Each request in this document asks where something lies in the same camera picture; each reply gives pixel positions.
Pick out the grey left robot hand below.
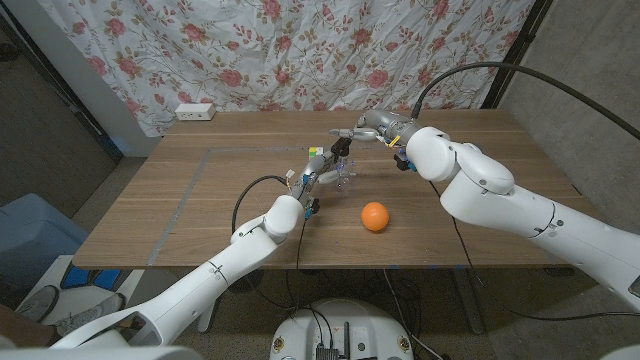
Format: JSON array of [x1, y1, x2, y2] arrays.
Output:
[[289, 149, 357, 201]]

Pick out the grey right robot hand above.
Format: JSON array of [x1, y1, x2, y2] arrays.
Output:
[[328, 109, 424, 149]]

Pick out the clear plastic spray bottle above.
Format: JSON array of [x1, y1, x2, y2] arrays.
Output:
[[332, 157, 357, 190]]

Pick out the black spray trigger top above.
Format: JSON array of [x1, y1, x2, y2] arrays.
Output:
[[330, 137, 353, 162]]

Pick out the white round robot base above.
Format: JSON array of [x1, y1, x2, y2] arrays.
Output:
[[269, 298, 415, 360]]

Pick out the orange ball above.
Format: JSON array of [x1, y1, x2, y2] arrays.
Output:
[[360, 201, 391, 233]]

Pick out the grey tape outline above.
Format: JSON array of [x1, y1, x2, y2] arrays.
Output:
[[149, 144, 559, 266]]

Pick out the floral print backdrop cloth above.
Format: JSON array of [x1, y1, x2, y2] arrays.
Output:
[[37, 0, 536, 139]]

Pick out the white power strip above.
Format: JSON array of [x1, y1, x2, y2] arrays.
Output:
[[174, 102, 217, 122]]

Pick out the black backdrop stand pole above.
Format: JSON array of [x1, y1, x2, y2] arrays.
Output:
[[480, 0, 554, 110]]

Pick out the white table leg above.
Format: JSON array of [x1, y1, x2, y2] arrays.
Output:
[[197, 299, 221, 335]]

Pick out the grey table leg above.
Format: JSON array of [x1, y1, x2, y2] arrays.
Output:
[[452, 267, 485, 335]]

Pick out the white platform with blue pads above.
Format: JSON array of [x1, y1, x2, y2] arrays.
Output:
[[22, 254, 146, 332]]

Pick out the grey sneaker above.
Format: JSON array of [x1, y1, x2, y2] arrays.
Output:
[[16, 284, 60, 323], [52, 293, 126, 337]]

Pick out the white robot torso edge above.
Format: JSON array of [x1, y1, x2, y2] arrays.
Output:
[[0, 345, 204, 360]]

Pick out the blue plastic bin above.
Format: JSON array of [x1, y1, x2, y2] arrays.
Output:
[[0, 193, 90, 296]]

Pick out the brown trouser leg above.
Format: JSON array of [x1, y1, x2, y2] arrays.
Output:
[[0, 304, 56, 350]]

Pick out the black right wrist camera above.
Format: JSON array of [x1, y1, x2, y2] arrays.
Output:
[[393, 152, 419, 174]]

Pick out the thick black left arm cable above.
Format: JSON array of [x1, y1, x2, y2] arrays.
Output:
[[230, 174, 291, 235]]

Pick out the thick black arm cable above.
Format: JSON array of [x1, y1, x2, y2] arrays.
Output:
[[230, 174, 291, 235], [409, 61, 640, 141]]

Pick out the thin black left wrist cable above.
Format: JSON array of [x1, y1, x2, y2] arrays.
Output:
[[294, 218, 309, 314]]

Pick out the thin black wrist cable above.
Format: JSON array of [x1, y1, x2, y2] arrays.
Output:
[[429, 179, 640, 322], [294, 218, 309, 314]]

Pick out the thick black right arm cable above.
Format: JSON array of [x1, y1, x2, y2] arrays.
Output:
[[409, 61, 640, 141]]

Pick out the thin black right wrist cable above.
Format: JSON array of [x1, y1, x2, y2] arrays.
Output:
[[429, 179, 640, 322]]

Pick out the black wall edge strip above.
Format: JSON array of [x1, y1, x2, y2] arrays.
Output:
[[0, 12, 125, 164]]

